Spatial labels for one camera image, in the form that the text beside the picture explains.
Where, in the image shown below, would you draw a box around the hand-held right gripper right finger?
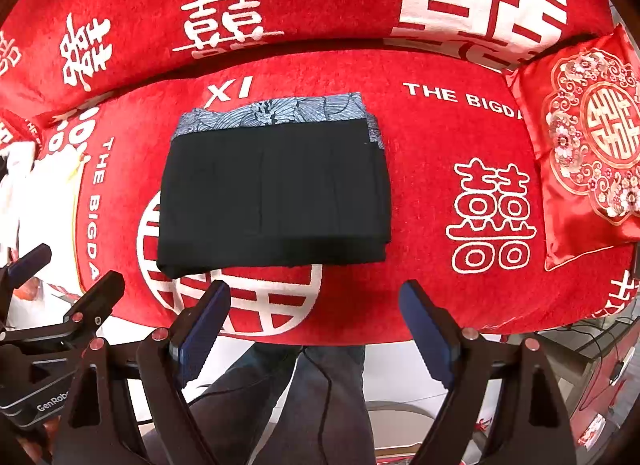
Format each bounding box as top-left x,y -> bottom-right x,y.
398,280 -> 578,465

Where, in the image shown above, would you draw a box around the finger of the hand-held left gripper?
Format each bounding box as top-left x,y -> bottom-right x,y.
0,243 -> 53,296
0,270 -> 126,346

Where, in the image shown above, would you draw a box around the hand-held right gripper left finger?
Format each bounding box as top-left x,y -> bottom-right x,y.
52,280 -> 233,465

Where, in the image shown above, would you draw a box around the black pants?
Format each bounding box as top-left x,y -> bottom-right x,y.
156,118 -> 393,280

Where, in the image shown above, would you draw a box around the grey patterned pants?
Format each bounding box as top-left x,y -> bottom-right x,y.
172,92 -> 386,151

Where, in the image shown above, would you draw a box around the white cloth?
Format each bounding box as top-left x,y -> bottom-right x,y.
0,142 -> 86,251

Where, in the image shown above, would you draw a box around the person's left leg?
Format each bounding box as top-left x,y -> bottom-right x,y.
145,345 -> 301,465

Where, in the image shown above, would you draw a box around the person's leg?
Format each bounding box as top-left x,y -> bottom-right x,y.
145,345 -> 301,465
285,345 -> 377,465

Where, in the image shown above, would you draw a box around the grey curved object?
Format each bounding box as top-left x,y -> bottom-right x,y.
367,401 -> 443,446

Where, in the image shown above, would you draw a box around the person's right leg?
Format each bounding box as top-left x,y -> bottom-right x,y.
285,345 -> 377,465

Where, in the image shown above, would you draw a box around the red embroidered cushion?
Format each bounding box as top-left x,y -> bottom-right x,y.
504,22 -> 640,272

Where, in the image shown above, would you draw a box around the red printed sofa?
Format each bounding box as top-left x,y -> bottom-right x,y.
0,0 -> 640,346

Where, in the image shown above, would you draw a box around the black cable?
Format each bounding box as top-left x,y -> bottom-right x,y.
299,345 -> 335,465

